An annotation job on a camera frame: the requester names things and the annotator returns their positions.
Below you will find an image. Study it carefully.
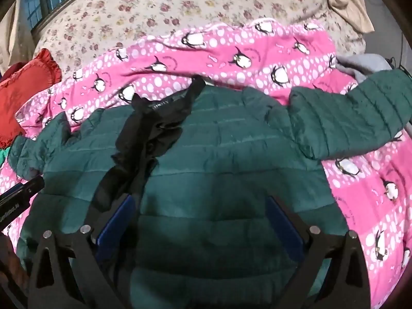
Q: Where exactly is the grey cloth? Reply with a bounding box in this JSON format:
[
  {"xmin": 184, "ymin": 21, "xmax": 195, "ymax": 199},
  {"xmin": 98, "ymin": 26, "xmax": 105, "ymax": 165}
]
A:
[{"xmin": 335, "ymin": 53, "xmax": 395, "ymax": 82}]

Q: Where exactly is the floral bed sheet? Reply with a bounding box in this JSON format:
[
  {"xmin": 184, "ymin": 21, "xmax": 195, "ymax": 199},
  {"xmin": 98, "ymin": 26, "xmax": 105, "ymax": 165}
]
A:
[{"xmin": 32, "ymin": 0, "xmax": 367, "ymax": 81}]

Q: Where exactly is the pink penguin print blanket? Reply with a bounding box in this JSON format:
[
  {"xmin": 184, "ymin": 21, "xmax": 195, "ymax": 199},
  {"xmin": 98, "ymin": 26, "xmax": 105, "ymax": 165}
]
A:
[{"xmin": 0, "ymin": 18, "xmax": 412, "ymax": 297}]

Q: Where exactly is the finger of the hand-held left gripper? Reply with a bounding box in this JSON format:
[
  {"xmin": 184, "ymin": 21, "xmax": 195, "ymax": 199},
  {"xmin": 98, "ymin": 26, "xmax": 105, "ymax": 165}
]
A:
[{"xmin": 0, "ymin": 175, "xmax": 46, "ymax": 205}]

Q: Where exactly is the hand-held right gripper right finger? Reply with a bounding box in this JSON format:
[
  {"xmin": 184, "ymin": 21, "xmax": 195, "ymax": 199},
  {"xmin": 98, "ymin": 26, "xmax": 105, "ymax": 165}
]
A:
[{"xmin": 265, "ymin": 196, "xmax": 371, "ymax": 309}]

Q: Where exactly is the red ruffled pillow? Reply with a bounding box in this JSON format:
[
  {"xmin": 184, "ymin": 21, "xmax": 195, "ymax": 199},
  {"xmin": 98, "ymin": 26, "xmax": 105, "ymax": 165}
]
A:
[{"xmin": 0, "ymin": 48, "xmax": 62, "ymax": 149}]

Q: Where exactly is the beige curtain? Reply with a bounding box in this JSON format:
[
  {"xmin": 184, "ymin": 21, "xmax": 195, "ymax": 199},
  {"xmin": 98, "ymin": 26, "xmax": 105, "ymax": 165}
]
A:
[{"xmin": 0, "ymin": 3, "xmax": 36, "ymax": 71}]

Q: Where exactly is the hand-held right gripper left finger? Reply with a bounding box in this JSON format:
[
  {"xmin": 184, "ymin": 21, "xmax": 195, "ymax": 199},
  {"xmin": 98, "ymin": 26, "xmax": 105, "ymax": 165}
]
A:
[{"xmin": 27, "ymin": 194, "xmax": 136, "ymax": 309}]

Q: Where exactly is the green puffer jacket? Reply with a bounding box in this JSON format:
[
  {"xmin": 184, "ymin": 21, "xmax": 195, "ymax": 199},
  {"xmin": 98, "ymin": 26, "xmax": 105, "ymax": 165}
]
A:
[{"xmin": 7, "ymin": 69, "xmax": 412, "ymax": 309}]

